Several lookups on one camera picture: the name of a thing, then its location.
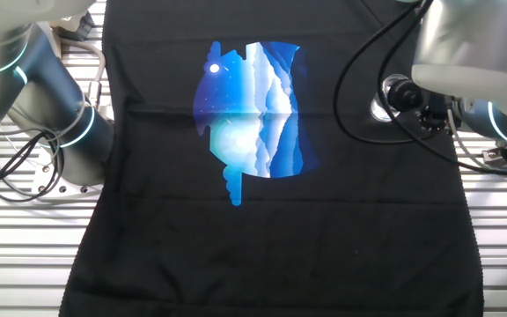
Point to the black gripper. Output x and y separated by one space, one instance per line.
449 116

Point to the black cloth with blue print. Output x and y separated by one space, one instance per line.
280 246

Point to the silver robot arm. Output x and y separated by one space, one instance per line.
51 110

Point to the clear glass jar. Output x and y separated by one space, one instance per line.
379 108

